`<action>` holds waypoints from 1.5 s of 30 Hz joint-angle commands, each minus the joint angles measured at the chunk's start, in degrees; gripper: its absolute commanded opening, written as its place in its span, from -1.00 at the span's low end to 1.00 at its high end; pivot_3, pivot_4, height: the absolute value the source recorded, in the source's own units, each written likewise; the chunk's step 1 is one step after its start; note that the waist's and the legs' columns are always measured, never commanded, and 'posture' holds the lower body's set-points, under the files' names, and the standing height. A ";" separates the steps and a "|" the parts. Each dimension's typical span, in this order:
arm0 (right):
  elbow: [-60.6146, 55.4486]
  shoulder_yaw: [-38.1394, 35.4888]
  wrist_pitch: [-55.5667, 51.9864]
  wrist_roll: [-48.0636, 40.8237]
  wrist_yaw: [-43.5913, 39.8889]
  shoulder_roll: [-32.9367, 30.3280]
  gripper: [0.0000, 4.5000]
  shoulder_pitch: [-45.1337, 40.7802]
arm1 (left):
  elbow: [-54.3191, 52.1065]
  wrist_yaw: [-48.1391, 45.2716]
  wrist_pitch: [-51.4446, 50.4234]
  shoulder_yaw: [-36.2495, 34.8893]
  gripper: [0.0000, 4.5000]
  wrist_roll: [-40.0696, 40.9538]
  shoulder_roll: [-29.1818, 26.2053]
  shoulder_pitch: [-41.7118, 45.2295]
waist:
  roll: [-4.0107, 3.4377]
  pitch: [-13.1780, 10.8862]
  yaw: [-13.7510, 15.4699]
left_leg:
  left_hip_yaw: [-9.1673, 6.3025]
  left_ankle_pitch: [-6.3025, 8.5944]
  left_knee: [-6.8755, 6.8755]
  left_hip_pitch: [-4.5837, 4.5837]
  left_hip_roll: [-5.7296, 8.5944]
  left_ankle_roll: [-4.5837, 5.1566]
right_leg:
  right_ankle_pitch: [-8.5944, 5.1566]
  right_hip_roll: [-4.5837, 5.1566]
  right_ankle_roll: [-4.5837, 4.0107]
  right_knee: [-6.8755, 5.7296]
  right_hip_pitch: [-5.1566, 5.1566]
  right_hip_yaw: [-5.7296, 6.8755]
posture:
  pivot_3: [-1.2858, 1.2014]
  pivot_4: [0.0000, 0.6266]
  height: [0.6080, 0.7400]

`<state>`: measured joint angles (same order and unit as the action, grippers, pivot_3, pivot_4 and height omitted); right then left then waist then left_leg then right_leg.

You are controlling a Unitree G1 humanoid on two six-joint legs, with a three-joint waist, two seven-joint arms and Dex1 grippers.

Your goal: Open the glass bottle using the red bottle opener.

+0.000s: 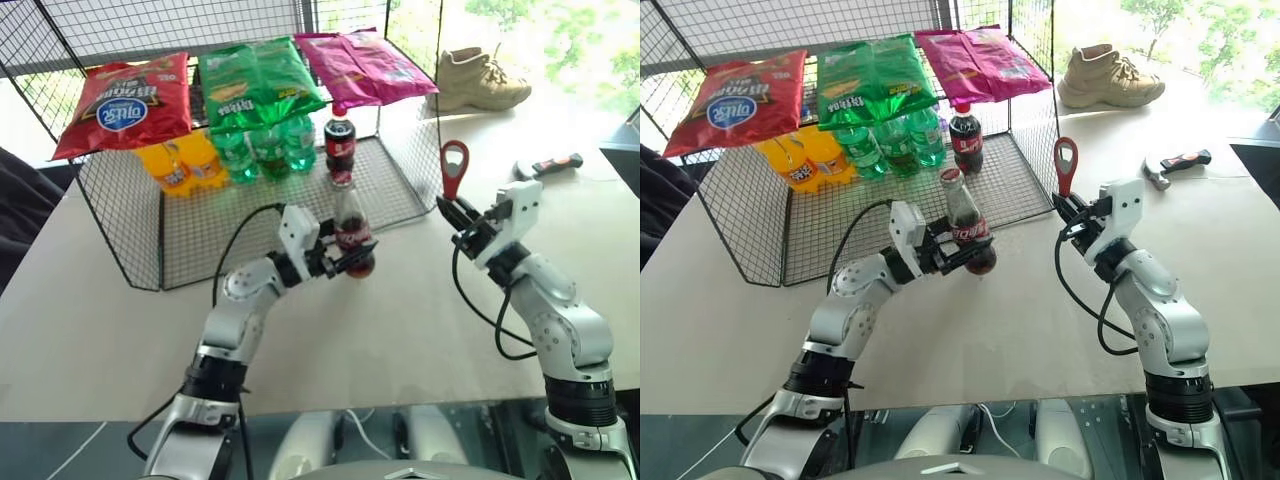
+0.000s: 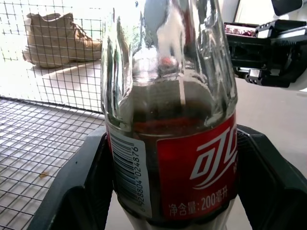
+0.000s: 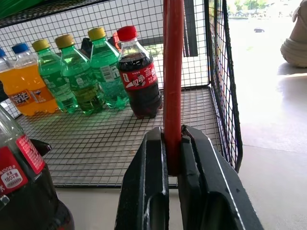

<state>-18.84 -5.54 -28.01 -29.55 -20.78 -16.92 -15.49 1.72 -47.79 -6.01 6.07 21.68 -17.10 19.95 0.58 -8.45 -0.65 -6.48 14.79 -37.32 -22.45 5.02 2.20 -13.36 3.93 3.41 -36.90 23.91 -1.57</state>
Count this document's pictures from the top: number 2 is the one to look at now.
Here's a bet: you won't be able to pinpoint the beige shoe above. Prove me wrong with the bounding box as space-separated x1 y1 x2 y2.
22 12 104 69

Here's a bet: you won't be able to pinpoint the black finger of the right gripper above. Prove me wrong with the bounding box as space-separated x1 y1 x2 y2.
226 34 273 70

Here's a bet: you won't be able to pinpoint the glass cola bottle red label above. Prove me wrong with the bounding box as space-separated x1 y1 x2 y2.
100 0 239 230

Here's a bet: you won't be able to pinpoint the upright wire mesh panel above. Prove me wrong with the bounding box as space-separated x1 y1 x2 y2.
0 0 107 113

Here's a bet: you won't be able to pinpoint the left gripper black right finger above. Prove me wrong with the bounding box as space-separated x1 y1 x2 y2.
236 124 307 230

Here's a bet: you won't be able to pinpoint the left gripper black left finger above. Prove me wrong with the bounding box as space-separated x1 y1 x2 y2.
27 126 115 230

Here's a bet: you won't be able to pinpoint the flat wire mesh panel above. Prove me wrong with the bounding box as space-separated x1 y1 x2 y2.
0 97 106 230

